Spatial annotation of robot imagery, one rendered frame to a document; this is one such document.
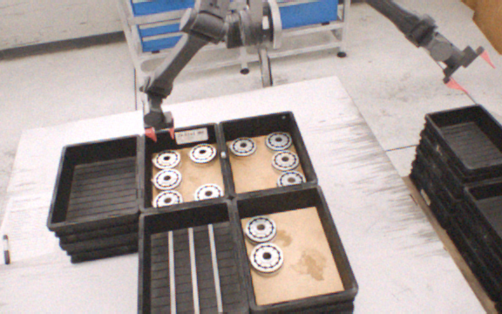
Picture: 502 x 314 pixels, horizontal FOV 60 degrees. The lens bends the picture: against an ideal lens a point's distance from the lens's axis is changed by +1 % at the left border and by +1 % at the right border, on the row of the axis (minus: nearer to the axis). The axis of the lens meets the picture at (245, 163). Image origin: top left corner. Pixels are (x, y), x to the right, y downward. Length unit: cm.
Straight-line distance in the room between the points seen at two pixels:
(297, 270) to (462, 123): 142
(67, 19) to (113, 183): 281
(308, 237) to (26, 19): 351
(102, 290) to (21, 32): 323
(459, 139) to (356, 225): 94
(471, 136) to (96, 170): 178
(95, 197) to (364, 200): 101
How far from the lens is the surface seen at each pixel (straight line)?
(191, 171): 168
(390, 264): 159
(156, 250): 148
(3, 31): 453
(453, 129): 247
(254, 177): 162
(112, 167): 179
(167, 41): 345
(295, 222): 149
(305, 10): 355
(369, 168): 186
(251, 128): 175
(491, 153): 240
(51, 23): 440
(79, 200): 172
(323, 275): 138
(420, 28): 144
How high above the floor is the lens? 202
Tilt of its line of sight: 45 degrees down
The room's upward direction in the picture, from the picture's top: 6 degrees counter-clockwise
